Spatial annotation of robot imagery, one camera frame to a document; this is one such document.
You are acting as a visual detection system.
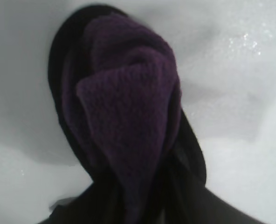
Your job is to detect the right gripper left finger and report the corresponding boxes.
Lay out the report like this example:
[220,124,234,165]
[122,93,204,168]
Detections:
[41,183,120,224]

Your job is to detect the black and purple cloth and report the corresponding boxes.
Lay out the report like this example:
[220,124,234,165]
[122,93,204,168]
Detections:
[48,3,208,224]

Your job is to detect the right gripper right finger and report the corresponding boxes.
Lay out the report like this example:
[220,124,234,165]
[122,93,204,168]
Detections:
[175,186,276,224]

